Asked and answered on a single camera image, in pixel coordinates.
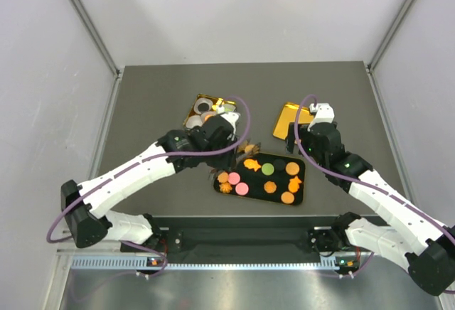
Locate gold tin lid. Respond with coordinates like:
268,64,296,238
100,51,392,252
272,102,314,140

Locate green christmas cookie tin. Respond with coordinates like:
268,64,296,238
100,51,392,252
183,94,237,129

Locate black sandwich cookie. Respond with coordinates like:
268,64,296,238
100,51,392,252
273,159,287,171
197,102,211,113

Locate metal serving tongs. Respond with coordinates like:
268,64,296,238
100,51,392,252
208,139,262,180

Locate orange biscuit stack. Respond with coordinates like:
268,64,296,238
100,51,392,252
244,144,256,154

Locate orange swirl cookie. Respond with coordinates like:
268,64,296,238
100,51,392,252
219,182,232,194
264,181,277,194

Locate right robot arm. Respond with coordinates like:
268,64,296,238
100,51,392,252
286,122,454,296

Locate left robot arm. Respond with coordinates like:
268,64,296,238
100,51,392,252
60,112,240,251

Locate white paper cupcake liner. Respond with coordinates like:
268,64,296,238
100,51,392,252
193,97,213,114
185,114,203,129

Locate orange biscuit top right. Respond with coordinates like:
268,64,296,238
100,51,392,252
285,161,300,176

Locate black gold-rimmed tray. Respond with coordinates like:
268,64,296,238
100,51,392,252
213,152,306,206

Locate orange biscuit left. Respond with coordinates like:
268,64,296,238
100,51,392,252
217,171,229,183

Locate orange fish cookie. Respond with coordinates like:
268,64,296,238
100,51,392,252
288,176,302,193
243,159,262,172

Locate pink sandwich cookie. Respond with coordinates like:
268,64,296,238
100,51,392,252
227,172,241,186
235,182,249,196

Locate orange biscuit bottom right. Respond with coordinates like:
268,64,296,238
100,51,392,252
280,191,295,205

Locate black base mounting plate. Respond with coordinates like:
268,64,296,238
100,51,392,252
119,216,392,256

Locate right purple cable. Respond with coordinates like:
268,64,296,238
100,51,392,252
293,93,455,293

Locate purple cable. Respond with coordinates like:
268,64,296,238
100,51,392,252
45,95,252,279
293,93,455,293

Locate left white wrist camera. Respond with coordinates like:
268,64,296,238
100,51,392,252
216,104,240,134

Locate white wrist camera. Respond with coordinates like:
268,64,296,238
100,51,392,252
216,104,240,134
308,103,335,131

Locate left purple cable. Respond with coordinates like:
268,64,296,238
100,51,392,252
45,95,252,279

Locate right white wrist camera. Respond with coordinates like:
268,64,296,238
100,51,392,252
308,103,335,131

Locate grey slotted cable duct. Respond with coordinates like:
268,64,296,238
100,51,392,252
70,252,360,271

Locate left aluminium frame post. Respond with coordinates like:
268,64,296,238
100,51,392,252
52,0,124,76

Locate aluminium frame post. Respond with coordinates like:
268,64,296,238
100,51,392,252
52,0,124,76
365,0,437,73

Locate right aluminium frame post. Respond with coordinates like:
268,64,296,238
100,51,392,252
365,0,437,73

